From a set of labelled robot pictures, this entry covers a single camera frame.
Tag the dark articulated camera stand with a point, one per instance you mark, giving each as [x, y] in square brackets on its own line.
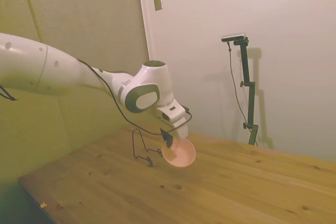
[246, 69]

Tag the grey wall switch plate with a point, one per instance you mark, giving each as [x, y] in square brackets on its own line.
[157, 1]

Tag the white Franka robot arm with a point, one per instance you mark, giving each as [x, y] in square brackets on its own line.
[52, 72]

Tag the grey bar-shaped camera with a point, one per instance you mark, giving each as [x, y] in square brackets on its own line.
[233, 37]

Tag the pink plastic bowl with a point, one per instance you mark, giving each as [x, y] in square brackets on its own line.
[183, 155]

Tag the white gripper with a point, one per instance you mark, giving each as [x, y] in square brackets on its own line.
[181, 129]

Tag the white door trim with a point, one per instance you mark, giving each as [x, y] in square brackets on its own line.
[155, 77]

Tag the small yellow paper scrap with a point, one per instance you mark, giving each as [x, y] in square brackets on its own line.
[43, 204]

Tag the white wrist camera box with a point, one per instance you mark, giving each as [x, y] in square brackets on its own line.
[173, 111]

